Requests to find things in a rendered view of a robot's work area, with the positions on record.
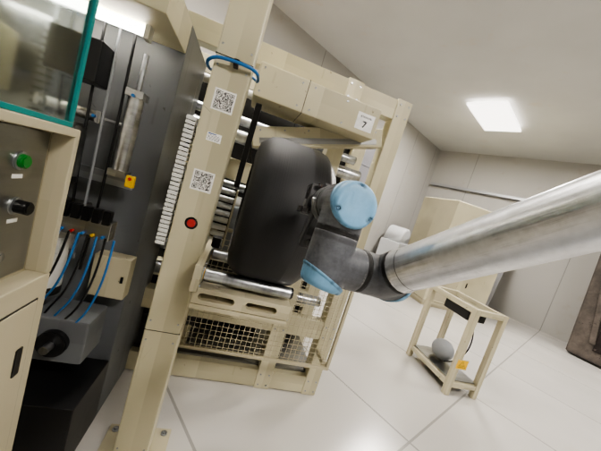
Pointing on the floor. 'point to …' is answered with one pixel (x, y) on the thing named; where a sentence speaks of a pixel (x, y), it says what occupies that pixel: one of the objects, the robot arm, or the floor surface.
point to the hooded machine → (393, 239)
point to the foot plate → (151, 443)
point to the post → (138, 396)
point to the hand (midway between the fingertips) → (305, 212)
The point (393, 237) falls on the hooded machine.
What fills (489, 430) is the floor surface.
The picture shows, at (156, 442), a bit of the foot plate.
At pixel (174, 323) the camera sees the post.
